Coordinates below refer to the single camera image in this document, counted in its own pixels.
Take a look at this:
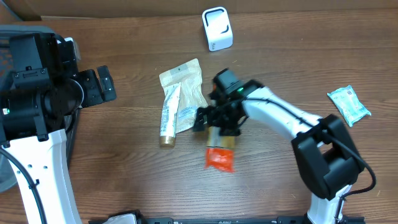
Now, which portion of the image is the white cream tube gold cap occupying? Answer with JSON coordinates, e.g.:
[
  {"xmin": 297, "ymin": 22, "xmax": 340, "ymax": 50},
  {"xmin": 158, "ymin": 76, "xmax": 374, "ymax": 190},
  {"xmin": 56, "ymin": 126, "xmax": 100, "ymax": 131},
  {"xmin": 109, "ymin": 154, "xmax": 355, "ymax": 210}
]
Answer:
[{"xmin": 159, "ymin": 83, "xmax": 181, "ymax": 147}]

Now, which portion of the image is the beige paper pouch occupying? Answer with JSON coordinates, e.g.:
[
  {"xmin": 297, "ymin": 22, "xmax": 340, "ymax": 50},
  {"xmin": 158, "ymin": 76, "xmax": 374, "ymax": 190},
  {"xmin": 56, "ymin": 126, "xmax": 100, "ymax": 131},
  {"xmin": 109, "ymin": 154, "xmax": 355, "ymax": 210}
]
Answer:
[{"xmin": 159, "ymin": 58, "xmax": 208, "ymax": 134}]

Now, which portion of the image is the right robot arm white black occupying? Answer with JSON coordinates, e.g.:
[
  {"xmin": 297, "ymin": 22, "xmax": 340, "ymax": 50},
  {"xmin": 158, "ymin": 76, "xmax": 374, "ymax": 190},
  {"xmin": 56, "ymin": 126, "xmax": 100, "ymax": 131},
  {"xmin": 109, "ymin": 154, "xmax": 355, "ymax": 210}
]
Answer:
[{"xmin": 193, "ymin": 68, "xmax": 365, "ymax": 223}]

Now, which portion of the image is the white barcode scanner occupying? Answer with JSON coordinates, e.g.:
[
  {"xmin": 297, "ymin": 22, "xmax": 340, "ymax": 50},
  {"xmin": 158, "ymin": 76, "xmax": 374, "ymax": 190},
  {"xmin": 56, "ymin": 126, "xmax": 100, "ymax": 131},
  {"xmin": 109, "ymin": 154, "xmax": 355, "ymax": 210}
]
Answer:
[{"xmin": 201, "ymin": 6, "xmax": 233, "ymax": 52}]

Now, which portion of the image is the grey plastic mesh basket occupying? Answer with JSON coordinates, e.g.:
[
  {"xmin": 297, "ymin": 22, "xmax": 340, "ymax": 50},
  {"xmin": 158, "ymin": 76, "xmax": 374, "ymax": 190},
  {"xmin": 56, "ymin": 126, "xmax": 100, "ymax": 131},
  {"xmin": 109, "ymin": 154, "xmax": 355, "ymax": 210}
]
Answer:
[{"xmin": 1, "ymin": 25, "xmax": 80, "ymax": 193}]

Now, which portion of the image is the teal wet wipes pack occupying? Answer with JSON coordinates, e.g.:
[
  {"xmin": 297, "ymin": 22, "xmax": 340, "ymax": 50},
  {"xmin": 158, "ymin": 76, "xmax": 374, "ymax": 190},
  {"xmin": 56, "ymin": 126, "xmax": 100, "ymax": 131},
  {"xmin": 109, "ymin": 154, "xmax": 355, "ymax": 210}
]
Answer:
[{"xmin": 327, "ymin": 85, "xmax": 372, "ymax": 127}]

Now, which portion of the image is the orange spaghetti pack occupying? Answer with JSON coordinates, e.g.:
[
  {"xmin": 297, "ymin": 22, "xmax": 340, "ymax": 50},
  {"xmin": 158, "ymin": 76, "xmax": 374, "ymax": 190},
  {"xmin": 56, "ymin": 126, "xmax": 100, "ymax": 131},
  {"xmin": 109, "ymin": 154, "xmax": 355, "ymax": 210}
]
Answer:
[{"xmin": 205, "ymin": 126, "xmax": 236, "ymax": 173}]

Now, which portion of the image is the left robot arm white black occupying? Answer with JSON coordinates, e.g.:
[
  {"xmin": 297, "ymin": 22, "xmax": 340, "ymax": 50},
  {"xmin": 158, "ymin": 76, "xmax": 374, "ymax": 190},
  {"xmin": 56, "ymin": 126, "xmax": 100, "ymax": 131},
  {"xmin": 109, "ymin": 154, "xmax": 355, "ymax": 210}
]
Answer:
[{"xmin": 1, "ymin": 32, "xmax": 117, "ymax": 223}]

